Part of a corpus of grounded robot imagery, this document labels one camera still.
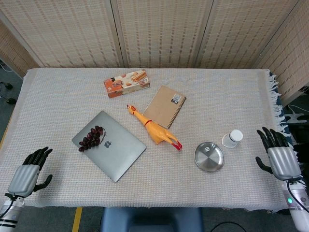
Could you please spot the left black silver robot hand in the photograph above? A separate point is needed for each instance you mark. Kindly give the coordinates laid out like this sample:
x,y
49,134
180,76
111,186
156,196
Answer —
x,y
24,180

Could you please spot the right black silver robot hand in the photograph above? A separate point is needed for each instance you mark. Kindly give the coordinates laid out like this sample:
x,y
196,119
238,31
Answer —
x,y
285,163

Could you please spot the round steel dish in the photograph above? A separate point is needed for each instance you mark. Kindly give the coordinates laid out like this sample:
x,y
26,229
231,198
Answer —
x,y
210,160

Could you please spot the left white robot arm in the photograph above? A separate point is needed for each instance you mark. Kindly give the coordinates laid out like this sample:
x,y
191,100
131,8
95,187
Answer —
x,y
9,212

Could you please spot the yellow rubber chicken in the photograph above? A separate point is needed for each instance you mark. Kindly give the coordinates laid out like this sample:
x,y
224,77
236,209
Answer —
x,y
157,131

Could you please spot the white metal stand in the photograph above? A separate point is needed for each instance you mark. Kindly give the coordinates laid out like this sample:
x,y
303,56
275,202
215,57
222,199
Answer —
x,y
297,118

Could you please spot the dark blue under cloth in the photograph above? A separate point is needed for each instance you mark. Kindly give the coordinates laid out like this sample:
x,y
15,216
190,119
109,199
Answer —
x,y
280,101

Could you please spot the dark red grape bunch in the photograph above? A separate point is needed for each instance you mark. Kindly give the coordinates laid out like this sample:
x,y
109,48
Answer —
x,y
90,140

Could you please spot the black caster chair base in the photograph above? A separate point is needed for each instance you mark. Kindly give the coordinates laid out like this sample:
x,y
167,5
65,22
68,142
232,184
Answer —
x,y
9,100

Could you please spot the white woven fringed tablecloth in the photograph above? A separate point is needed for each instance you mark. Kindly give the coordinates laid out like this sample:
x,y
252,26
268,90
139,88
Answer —
x,y
60,96

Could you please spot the silver closed laptop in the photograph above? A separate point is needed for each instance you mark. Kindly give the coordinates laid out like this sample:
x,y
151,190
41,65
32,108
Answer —
x,y
116,154

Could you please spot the woven bamboo screen panel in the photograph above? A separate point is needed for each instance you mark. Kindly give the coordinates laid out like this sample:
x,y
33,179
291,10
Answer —
x,y
164,31
67,31
241,31
289,53
12,53

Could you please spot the blue padded base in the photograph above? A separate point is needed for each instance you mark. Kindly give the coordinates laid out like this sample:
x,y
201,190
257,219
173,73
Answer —
x,y
149,220

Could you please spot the brown spiral notebook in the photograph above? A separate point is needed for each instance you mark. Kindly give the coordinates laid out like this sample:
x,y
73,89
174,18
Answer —
x,y
164,106

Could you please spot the orange cookie box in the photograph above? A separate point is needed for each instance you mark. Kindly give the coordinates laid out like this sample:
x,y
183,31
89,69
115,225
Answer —
x,y
125,84

